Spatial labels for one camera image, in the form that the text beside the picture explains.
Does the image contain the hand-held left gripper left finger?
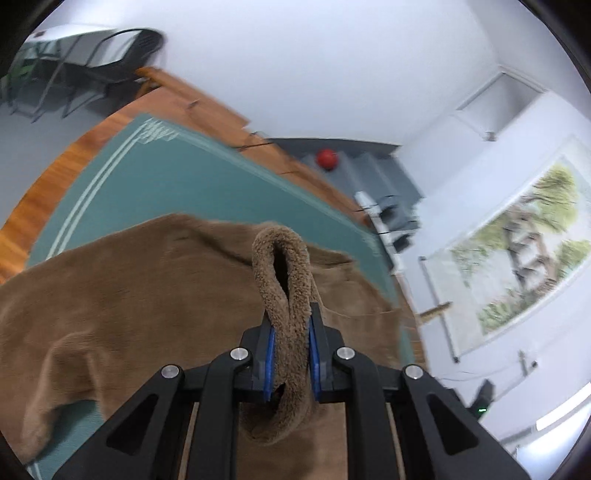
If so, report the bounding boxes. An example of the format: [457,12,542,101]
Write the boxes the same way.
[53,318,278,480]

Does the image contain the black cable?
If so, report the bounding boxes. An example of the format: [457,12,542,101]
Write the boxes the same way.
[230,133,279,154]

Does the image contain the brown fleece sweater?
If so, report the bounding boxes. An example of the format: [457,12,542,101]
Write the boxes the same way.
[0,213,408,480]

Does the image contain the landscape wall poster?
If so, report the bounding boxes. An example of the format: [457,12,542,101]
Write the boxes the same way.
[418,135,591,361]

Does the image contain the green chair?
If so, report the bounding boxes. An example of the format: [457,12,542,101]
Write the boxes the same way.
[8,59,34,85]

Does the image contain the grey stairs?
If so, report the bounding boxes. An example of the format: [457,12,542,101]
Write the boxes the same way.
[272,137,426,223]

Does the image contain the white folding table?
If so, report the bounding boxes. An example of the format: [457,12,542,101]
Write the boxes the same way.
[23,25,117,117]

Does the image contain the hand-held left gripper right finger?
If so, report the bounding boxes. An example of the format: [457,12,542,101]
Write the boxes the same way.
[307,302,532,480]

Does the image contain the green table mat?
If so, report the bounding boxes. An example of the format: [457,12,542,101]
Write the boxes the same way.
[25,113,416,480]

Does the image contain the black device with green light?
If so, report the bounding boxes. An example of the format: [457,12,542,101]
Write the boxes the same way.
[470,378,498,419]

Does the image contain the red ball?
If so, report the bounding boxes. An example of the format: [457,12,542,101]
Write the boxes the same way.
[316,148,341,172]

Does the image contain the black armchair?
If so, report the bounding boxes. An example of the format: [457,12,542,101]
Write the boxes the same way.
[62,28,164,117]

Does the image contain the black power adapter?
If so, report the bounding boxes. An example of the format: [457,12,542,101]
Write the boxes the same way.
[376,196,419,251]

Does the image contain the white power strip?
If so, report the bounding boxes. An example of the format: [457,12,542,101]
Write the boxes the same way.
[354,191,403,251]

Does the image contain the white door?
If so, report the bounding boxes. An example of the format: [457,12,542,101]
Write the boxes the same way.
[455,65,546,140]

